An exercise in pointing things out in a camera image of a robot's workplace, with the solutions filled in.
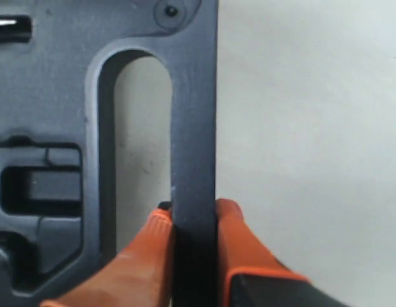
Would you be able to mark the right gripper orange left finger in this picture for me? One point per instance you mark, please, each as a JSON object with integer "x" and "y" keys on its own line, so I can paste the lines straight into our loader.
{"x": 140, "y": 275}

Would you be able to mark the black plastic tool case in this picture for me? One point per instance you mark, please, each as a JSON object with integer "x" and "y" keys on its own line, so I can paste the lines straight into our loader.
{"x": 59, "y": 61}

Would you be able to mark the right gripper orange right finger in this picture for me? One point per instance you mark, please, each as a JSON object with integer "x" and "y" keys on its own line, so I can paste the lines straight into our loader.
{"x": 250, "y": 275}

